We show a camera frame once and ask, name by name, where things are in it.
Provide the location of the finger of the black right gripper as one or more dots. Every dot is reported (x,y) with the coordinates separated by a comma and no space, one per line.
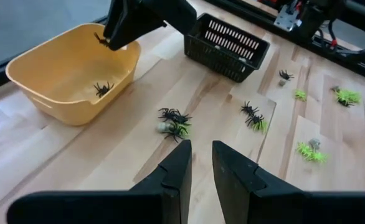
(142,18)
(115,21)

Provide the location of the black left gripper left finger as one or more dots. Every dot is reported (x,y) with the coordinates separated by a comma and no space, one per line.
(123,208)

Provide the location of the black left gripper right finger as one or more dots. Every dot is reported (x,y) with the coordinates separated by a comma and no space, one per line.
(279,208)

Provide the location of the black plastic spider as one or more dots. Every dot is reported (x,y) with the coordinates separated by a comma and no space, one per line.
(343,103)
(255,119)
(176,132)
(248,109)
(101,40)
(103,89)
(285,74)

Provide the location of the cream plastic skull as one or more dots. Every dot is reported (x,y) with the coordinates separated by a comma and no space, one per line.
(314,143)
(217,47)
(163,127)
(282,83)
(241,59)

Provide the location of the green plastic spider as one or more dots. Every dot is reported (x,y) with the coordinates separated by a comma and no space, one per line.
(301,95)
(304,149)
(344,94)
(355,98)
(186,129)
(263,127)
(318,156)

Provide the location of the black mesh basket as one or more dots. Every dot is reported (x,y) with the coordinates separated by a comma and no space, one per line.
(226,67)

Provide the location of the yellow plastic bin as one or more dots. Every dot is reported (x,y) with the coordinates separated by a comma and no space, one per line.
(61,71)

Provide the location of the black spider pile centre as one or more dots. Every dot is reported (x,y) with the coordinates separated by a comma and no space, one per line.
(173,114)

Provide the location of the silver metal bracket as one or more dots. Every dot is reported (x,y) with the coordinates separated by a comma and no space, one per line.
(286,17)

